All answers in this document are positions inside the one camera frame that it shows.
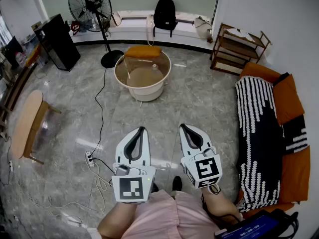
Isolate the black white striped blanket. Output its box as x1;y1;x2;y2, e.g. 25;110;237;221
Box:
234;75;285;213

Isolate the white window ledge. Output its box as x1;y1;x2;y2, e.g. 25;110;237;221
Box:
69;9;215;46

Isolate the oval wooden side table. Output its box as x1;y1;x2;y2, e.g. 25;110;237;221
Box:
11;89;62;165

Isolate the white wristband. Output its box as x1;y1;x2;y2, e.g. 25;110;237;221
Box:
207;184;222;195

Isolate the orange sofa cushion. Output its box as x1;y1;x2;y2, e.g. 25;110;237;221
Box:
272;74;306;126
277;145;312;204

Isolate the white cable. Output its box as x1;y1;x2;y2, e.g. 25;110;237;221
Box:
86;162;114;214

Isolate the red helmet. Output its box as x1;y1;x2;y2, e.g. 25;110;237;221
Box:
70;20;81;36

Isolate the long wooden bench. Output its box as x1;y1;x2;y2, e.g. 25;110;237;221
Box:
0;63;38;129

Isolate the white tote bag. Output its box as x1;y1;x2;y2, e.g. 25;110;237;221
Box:
145;13;156;46

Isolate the round white glass-top table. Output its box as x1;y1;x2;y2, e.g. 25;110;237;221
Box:
114;49;172;102

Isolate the black standing fan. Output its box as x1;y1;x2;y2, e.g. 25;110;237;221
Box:
68;0;125;69

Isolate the orange sofa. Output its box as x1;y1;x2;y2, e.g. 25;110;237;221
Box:
235;62;312;219

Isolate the small white bag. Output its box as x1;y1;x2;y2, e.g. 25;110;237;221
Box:
109;11;123;28

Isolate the orange seat cushion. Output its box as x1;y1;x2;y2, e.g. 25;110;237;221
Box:
124;45;163;60

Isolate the white paper sheet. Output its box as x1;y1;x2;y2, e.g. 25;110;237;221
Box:
227;28;257;43

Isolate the black power cable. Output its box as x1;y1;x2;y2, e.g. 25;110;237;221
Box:
87;67;108;159

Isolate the tablet with blue screen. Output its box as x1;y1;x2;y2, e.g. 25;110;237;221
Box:
213;210;280;239

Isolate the beige bag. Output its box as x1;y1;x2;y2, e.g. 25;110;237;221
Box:
192;15;214;44

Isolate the black backpack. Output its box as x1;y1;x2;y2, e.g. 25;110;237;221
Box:
153;0;178;38

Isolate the person's pink clothing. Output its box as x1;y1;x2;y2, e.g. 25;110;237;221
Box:
121;189;221;239

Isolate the person's right forearm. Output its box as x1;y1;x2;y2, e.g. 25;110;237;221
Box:
201;186;244;224

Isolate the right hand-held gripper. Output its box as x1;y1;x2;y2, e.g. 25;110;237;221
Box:
178;123;223;189

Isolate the black cabinet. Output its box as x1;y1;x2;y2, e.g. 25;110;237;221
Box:
33;13;81;72

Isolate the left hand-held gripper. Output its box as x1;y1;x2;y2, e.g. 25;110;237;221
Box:
111;126;157;204

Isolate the black cable bundle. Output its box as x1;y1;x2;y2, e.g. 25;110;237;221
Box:
273;208;300;239

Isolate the person's left forearm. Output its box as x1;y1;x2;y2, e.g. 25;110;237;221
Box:
97;202;138;239

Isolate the wooden shelf rack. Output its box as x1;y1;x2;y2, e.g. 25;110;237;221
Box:
209;22;272;76

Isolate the black striped cushion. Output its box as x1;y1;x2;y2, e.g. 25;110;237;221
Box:
282;114;309;156

